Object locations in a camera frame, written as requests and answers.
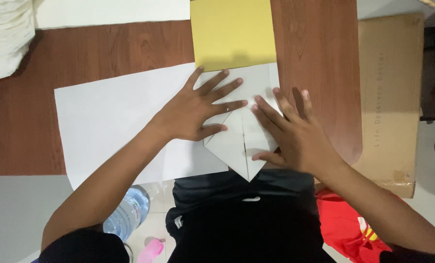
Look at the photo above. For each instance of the person's right hand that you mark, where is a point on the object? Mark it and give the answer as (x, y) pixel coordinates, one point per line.
(294, 138)

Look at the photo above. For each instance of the yellow paper sheet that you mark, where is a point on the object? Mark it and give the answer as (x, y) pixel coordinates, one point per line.
(233, 34)

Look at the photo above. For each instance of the brown cardboard box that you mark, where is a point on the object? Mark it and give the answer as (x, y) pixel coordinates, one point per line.
(389, 102)

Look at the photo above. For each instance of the person's black clothing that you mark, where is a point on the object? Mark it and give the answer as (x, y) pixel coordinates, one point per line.
(246, 219)

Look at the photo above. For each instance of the red cloth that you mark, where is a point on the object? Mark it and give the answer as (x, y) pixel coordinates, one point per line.
(345, 226)

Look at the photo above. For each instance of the white cloth bundle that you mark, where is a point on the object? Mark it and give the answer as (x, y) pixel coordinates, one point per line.
(5, 36)

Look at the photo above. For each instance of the large white paper sheet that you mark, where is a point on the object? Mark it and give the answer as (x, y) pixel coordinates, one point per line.
(111, 124)

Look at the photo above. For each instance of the person's left hand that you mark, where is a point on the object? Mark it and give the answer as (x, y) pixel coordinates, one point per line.
(186, 113)

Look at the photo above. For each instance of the pink plastic bottle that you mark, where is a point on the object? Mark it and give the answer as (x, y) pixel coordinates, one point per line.
(151, 251)

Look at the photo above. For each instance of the clear plastic water bottle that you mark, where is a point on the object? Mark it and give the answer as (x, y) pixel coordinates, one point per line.
(128, 213)

